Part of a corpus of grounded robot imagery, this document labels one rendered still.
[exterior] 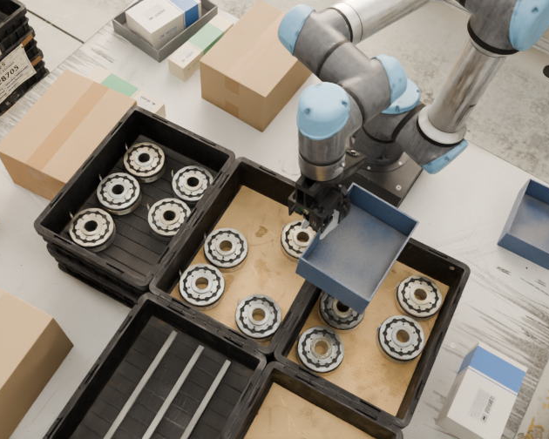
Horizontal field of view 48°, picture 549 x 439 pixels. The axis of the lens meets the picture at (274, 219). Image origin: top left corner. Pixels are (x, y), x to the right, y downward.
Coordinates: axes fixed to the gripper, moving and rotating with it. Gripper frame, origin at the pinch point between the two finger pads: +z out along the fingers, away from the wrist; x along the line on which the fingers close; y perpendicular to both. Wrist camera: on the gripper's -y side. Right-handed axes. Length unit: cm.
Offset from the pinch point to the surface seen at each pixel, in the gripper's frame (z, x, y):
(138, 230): 23, -44, 14
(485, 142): 114, -3, -137
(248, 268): 27.2, -17.3, 5.8
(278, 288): 28.4, -8.9, 5.7
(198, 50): 26, -74, -45
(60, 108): 15, -81, 0
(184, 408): 28.5, -9.1, 39.3
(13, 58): 47, -146, -23
